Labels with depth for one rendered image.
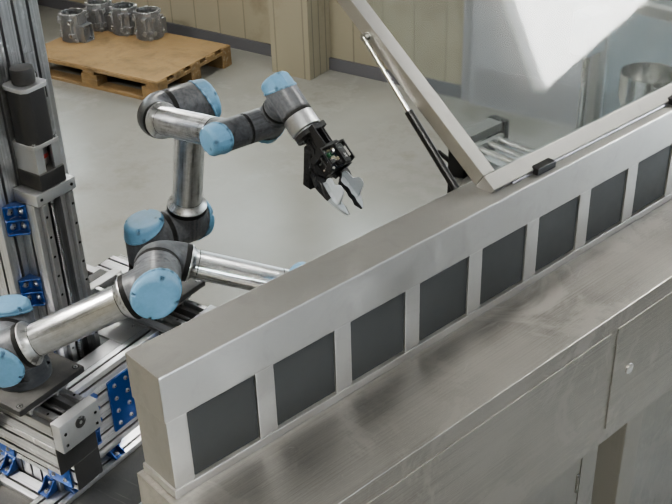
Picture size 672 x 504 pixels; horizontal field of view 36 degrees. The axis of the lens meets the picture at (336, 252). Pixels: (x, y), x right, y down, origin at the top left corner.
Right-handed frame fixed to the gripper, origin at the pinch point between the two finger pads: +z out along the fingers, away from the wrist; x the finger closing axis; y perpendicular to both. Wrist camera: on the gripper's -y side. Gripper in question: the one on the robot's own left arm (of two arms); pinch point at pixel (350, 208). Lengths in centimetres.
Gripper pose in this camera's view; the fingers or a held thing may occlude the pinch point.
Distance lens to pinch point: 237.9
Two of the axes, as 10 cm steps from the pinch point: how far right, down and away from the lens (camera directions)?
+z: 5.3, 8.3, -1.6
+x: 7.4, -3.7, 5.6
